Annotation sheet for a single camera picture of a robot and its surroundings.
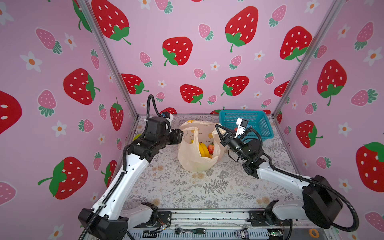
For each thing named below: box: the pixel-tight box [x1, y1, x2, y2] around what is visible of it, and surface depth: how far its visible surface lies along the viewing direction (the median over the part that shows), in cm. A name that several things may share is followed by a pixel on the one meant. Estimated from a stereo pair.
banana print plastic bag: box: [178, 120, 227, 172], surface depth 77 cm
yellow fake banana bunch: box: [198, 142, 213, 159], surface depth 96 cm
